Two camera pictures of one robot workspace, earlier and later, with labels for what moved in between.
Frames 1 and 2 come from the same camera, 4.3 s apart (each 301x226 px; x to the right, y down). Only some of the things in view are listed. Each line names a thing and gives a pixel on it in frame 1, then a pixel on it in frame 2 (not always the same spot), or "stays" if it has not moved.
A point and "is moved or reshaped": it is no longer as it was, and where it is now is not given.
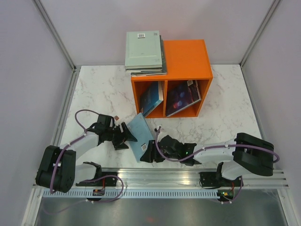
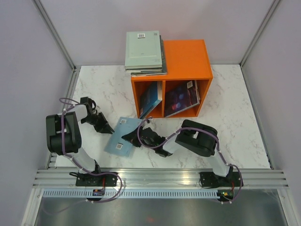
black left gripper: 125,135 to 102,129
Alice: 146,74 stays
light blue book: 139,128 is moved or reshaped
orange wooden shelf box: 186,60 stays
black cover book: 160,70 stays
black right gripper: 150,154 to 131,138
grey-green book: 143,50 stays
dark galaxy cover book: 180,94 stays
